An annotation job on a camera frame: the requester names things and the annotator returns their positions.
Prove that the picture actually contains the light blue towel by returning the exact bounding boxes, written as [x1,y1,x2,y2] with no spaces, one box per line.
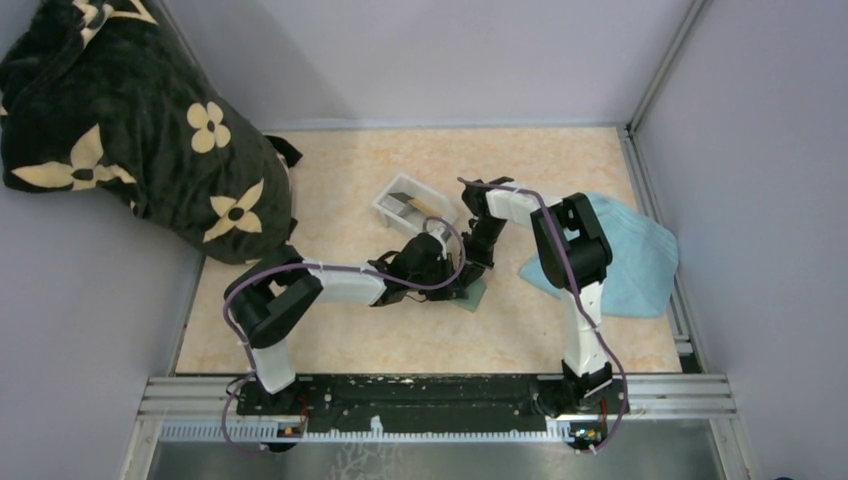
[518,192,681,321]

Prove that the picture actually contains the translucent white plastic bin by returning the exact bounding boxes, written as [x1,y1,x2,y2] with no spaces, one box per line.
[371,173,459,236]

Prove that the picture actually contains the aluminium frame rail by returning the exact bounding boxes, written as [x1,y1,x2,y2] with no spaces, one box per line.
[138,374,737,445]

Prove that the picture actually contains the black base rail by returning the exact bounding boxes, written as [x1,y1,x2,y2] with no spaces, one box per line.
[236,374,629,434]

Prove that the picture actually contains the gold card in bin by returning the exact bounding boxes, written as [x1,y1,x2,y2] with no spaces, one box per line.
[408,198,442,219]

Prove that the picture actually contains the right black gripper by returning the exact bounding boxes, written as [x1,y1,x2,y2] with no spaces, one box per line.
[459,218,507,289]

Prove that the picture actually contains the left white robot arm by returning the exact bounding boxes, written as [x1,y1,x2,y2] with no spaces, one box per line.
[224,233,466,414]

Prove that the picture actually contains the black floral blanket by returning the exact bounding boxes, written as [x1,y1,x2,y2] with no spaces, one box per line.
[1,1,301,264]

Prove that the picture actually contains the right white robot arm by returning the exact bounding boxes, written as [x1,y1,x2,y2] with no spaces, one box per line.
[459,177,613,412]

